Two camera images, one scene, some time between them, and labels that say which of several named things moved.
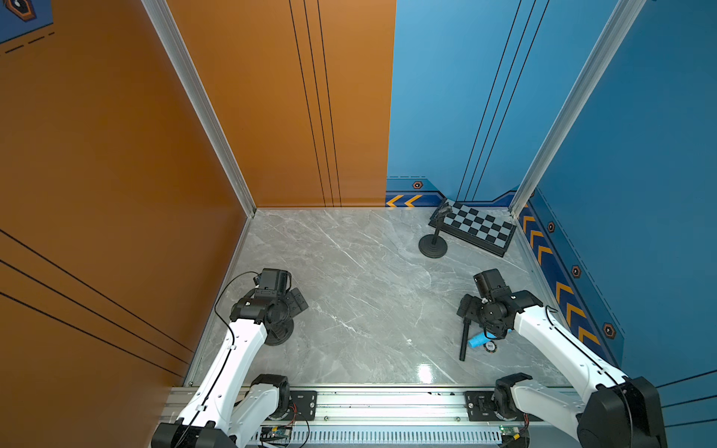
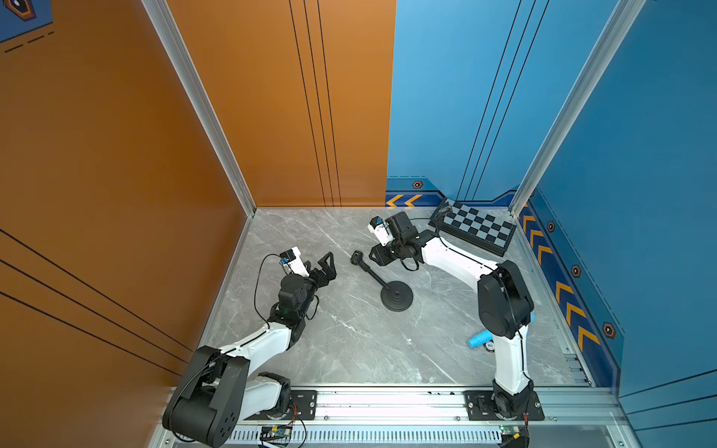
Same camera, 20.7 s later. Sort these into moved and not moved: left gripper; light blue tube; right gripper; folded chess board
Moved: left gripper; right gripper
Not moved: light blue tube; folded chess board
